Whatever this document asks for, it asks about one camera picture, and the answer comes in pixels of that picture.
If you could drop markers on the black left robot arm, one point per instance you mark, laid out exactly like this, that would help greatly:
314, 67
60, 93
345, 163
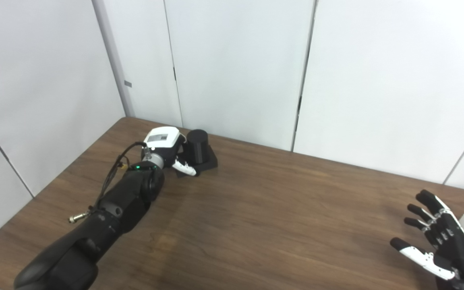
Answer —
107, 217

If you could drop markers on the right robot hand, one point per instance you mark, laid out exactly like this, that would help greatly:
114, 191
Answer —
457, 253

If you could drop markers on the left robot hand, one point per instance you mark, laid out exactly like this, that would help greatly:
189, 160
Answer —
161, 137

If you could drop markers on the black peg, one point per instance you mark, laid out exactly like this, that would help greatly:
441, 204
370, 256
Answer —
197, 145

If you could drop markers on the gray wall corner post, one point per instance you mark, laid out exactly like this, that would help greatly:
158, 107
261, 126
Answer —
109, 48

